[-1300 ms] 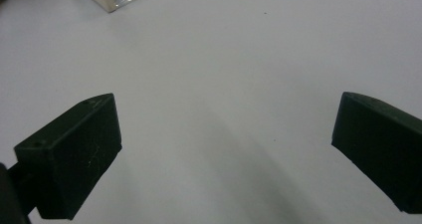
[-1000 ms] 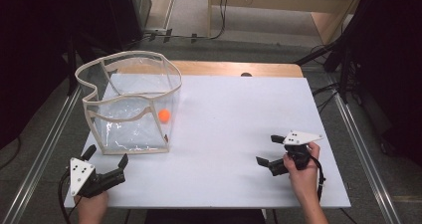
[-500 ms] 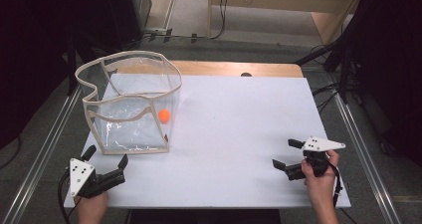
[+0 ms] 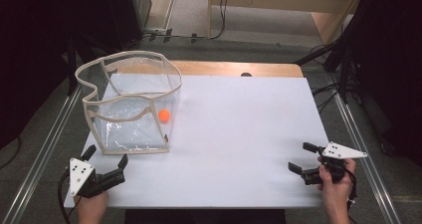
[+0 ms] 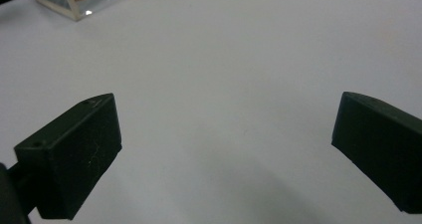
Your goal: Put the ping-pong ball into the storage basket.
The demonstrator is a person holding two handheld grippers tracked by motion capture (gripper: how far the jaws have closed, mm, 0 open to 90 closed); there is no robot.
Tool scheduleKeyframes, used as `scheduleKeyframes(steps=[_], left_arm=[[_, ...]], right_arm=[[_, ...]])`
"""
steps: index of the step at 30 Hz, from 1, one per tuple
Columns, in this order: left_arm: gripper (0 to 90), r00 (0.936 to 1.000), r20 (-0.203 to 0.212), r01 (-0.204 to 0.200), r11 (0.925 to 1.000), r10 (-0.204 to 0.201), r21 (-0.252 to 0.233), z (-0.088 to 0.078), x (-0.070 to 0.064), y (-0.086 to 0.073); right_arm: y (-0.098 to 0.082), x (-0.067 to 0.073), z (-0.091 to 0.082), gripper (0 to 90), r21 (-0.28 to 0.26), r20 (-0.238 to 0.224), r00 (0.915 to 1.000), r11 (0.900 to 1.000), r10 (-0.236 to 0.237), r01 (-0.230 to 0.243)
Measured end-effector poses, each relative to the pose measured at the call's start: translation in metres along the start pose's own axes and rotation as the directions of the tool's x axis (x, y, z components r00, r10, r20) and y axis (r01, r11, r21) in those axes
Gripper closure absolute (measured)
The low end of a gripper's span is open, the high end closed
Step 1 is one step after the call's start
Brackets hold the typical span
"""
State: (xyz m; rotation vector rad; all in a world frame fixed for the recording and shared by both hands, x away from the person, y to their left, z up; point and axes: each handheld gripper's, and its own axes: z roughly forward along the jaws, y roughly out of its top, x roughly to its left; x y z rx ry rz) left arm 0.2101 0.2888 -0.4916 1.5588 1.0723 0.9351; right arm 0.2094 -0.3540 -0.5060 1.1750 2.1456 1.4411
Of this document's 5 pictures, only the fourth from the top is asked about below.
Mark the clear plastic bag beige trim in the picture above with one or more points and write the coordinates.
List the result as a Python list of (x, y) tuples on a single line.
[(132, 101)]

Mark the dark curtain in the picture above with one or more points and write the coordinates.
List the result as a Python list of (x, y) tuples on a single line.
[(30, 51), (394, 68)]

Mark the person's left hand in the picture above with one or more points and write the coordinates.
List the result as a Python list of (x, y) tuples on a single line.
[(93, 204)]

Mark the person's right hand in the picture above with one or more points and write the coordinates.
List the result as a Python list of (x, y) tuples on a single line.
[(335, 190)]

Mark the white board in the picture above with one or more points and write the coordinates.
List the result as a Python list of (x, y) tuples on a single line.
[(225, 124)]

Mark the wooden table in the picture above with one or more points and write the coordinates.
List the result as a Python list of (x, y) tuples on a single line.
[(215, 68)]

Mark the orange ball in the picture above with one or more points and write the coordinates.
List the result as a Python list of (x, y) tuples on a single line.
[(164, 115)]

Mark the metal floor rail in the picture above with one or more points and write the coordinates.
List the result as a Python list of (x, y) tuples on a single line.
[(368, 171), (43, 151)]

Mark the light wooden furniture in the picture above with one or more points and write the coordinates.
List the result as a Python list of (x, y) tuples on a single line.
[(285, 5)]

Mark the black stand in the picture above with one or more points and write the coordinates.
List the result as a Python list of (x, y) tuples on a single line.
[(338, 51), (71, 64)]

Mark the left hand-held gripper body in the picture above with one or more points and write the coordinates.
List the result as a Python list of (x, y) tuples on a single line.
[(79, 176)]

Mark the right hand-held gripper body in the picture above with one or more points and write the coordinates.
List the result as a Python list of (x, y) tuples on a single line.
[(343, 152)]

